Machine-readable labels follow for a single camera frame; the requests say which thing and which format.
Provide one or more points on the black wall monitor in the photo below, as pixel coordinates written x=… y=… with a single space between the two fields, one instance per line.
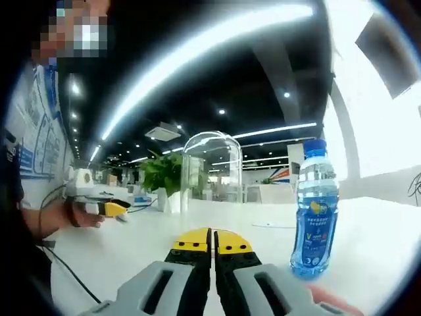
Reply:
x=385 y=56

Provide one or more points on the person's dark clothed torso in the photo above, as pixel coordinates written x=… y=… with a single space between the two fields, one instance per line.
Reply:
x=16 y=184

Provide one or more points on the person's right hand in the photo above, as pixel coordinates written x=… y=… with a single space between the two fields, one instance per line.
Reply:
x=332 y=303

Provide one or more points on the blue white table device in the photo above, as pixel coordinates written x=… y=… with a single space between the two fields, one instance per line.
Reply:
x=142 y=200

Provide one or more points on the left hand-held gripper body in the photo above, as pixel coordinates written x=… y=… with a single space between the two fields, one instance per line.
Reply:
x=80 y=179

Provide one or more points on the person's left hand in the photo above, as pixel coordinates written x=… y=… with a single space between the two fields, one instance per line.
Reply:
x=82 y=220

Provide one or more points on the ceiling air vent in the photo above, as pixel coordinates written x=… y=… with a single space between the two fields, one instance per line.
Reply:
x=163 y=131

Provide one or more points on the green plant in white pot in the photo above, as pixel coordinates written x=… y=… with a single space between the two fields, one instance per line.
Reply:
x=164 y=174

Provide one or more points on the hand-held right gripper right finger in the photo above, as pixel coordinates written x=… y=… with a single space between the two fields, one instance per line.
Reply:
x=230 y=283

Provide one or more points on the white blue wall info board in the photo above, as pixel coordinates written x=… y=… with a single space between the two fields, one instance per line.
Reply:
x=39 y=131

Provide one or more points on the blue drink bottle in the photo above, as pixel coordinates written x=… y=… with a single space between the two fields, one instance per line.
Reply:
x=314 y=214

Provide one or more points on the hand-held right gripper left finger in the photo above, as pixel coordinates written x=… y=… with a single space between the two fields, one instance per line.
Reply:
x=192 y=283

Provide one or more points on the white chest-worn device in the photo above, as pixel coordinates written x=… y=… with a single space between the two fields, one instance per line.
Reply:
x=10 y=140

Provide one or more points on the clear glass dome cover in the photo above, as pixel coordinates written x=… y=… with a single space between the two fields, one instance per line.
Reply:
x=213 y=164

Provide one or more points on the long ceiling light strip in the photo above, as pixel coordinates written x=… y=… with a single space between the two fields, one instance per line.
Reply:
x=197 y=56
x=273 y=129

